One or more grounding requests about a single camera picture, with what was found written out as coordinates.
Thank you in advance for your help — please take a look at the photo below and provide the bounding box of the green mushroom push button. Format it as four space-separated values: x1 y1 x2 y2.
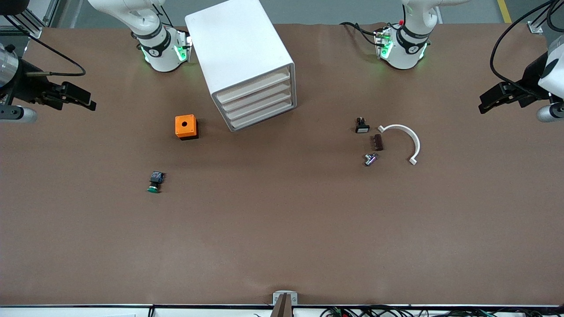
147 171 166 194

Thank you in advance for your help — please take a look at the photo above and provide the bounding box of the white plastic drawer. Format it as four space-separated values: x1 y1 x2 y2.
217 67 291 104
220 81 292 112
228 100 295 130
225 90 293 121

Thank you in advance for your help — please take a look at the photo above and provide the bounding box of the white drawer cabinet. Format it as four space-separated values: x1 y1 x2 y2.
185 0 297 133

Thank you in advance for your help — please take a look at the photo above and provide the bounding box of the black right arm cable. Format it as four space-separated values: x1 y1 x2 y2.
2 14 87 77

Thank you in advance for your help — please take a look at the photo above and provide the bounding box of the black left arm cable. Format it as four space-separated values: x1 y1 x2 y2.
490 0 557 91
545 0 564 34

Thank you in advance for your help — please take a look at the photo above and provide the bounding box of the aluminium frame profile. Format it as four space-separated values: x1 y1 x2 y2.
12 0 61 39

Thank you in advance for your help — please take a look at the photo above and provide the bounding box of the white curved plastic bracket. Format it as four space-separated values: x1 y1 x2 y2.
378 124 421 166

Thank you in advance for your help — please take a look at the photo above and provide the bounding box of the orange button enclosure box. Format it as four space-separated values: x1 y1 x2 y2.
175 114 199 141

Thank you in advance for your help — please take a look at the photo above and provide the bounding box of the black arm base cable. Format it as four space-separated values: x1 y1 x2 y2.
340 22 385 47

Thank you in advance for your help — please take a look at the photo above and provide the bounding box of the white table edge rail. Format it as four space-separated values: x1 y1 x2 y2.
0 304 564 317

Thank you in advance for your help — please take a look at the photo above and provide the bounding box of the black cable bundle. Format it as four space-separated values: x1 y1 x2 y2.
321 306 564 317

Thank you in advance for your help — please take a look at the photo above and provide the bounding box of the grey table edge bracket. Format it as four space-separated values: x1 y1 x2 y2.
273 291 298 317

